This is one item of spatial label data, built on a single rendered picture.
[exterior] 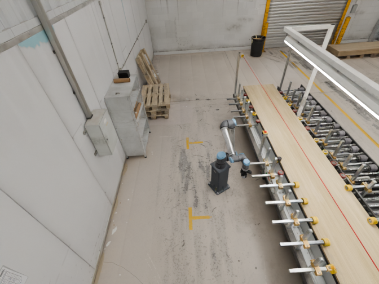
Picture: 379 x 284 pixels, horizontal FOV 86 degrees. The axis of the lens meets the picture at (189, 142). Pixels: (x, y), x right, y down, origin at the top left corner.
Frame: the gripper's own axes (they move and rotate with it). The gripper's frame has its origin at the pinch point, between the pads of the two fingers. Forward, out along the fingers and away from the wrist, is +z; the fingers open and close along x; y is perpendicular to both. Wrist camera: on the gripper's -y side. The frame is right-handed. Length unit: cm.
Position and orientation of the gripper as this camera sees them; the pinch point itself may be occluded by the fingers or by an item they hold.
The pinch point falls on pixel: (244, 177)
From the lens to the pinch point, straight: 317.9
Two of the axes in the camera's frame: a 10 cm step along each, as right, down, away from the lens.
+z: 0.5, 7.3, 6.8
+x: 0.6, 6.8, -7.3
